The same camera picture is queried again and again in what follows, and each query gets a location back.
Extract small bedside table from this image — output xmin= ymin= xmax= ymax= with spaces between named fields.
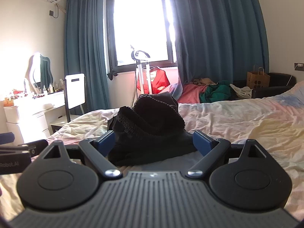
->
xmin=49 ymin=114 xmax=81 ymax=135

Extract wavy frame mirror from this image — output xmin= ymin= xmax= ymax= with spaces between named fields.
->
xmin=25 ymin=53 xmax=54 ymax=91

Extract pale blue cloth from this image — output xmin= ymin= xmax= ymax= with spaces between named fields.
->
xmin=170 ymin=83 xmax=184 ymax=101

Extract cluster of cosmetic bottles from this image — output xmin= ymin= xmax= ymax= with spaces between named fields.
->
xmin=0 ymin=77 xmax=66 ymax=105

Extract white folding chair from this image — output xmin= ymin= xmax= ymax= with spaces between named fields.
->
xmin=65 ymin=74 xmax=86 ymax=123

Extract white drying rack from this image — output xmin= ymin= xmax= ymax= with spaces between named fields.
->
xmin=129 ymin=45 xmax=153 ymax=105

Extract green cloth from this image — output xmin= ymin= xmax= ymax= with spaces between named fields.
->
xmin=199 ymin=80 xmax=232 ymax=103

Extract bed with pastel sheet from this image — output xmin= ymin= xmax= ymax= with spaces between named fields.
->
xmin=0 ymin=81 xmax=304 ymax=220

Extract black framed window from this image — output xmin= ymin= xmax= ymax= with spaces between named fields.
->
xmin=106 ymin=0 xmax=179 ymax=74

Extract white cloth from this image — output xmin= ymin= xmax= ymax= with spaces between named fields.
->
xmin=229 ymin=84 xmax=253 ymax=99

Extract black pants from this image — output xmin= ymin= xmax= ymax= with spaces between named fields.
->
xmin=107 ymin=94 xmax=197 ymax=167

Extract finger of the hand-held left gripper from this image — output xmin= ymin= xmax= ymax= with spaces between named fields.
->
xmin=18 ymin=139 xmax=49 ymax=158
xmin=0 ymin=132 xmax=15 ymax=146

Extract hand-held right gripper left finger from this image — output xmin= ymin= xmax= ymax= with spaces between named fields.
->
xmin=37 ymin=131 xmax=123 ymax=180

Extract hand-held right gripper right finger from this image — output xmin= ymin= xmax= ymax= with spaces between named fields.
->
xmin=185 ymin=131 xmax=268 ymax=180

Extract black armchair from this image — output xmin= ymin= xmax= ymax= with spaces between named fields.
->
xmin=233 ymin=72 xmax=297 ymax=99

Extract pink cloth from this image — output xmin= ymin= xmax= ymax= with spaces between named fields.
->
xmin=177 ymin=83 xmax=208 ymax=104

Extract white vanity dresser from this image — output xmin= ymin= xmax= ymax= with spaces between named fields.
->
xmin=3 ymin=91 xmax=69 ymax=146

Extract red garment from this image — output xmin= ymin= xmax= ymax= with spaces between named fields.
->
xmin=136 ymin=68 xmax=171 ymax=95

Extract tan cloth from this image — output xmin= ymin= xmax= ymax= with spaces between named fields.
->
xmin=192 ymin=77 xmax=217 ymax=86

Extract air conditioner power cable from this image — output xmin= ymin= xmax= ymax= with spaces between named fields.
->
xmin=49 ymin=3 xmax=60 ymax=19

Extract brown paper bag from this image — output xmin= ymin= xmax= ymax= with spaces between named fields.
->
xmin=246 ymin=64 xmax=271 ymax=89

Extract blue curtain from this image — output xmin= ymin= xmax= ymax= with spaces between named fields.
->
xmin=165 ymin=0 xmax=270 ymax=100
xmin=64 ymin=0 xmax=112 ymax=114

